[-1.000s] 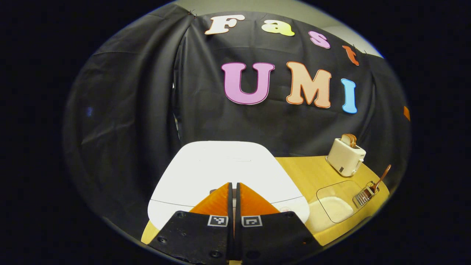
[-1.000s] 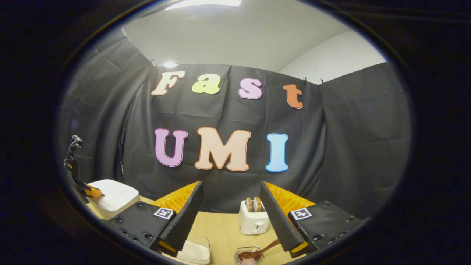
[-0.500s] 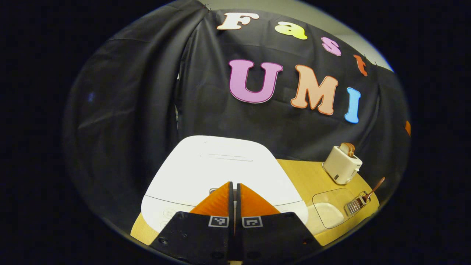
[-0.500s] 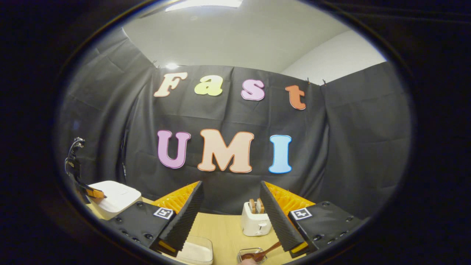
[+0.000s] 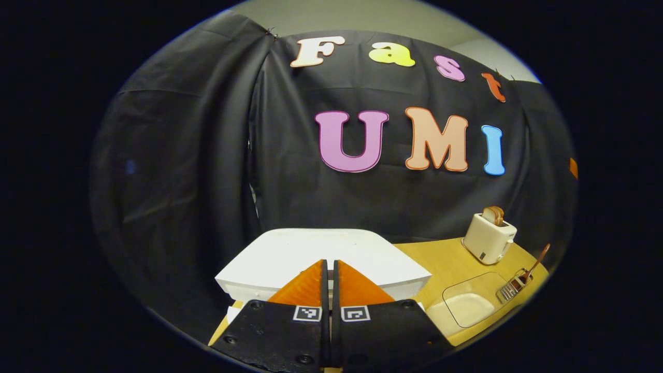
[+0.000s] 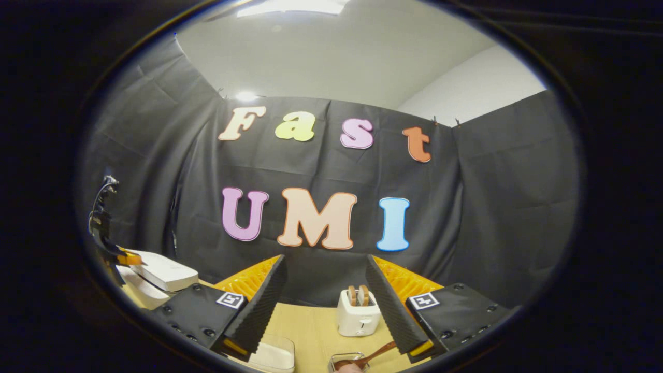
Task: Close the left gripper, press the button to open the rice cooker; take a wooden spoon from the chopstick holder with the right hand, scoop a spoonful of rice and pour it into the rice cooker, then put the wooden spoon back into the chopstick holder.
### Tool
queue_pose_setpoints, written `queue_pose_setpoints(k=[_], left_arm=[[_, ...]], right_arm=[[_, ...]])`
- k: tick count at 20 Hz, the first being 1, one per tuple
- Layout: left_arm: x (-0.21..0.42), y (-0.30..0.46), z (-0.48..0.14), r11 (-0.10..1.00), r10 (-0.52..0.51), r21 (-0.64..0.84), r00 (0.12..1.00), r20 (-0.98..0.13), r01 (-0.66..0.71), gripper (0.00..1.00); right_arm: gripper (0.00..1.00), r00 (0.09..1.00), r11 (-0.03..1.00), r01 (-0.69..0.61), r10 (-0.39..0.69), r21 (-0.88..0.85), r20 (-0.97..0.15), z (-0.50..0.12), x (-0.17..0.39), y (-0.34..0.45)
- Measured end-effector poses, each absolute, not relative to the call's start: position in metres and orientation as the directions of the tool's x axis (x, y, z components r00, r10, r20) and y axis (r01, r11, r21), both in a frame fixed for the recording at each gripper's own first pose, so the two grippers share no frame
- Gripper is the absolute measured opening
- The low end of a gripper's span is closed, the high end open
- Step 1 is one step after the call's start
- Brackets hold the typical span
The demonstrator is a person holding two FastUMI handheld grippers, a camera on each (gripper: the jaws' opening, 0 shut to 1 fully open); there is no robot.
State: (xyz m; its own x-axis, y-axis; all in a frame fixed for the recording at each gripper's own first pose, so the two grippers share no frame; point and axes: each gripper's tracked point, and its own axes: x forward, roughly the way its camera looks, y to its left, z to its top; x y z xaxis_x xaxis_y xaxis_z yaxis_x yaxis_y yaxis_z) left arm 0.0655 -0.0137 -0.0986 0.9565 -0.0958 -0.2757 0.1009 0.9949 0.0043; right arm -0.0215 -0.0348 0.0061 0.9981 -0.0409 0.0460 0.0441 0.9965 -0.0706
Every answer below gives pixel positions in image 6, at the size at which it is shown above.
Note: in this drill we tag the clear chopstick holder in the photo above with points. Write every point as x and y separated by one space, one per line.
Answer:
339 358

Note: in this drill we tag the clear plastic rice box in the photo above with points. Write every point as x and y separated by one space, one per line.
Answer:
277 355

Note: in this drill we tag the white rice cooker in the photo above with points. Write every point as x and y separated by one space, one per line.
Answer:
163 272

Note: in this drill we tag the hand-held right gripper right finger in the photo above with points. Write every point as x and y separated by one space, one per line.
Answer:
393 313

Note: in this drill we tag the white toaster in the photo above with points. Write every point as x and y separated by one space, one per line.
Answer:
357 318

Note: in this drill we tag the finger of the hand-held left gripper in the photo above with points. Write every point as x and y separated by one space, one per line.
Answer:
127 258

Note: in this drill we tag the black backdrop cloth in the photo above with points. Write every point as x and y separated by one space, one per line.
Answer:
492 207

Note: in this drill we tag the brown wooden spoon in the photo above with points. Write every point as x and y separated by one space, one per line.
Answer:
378 353

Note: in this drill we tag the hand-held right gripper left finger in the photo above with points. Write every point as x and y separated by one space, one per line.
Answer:
256 316

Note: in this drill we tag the toast bread slice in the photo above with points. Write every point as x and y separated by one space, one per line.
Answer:
352 295
364 294

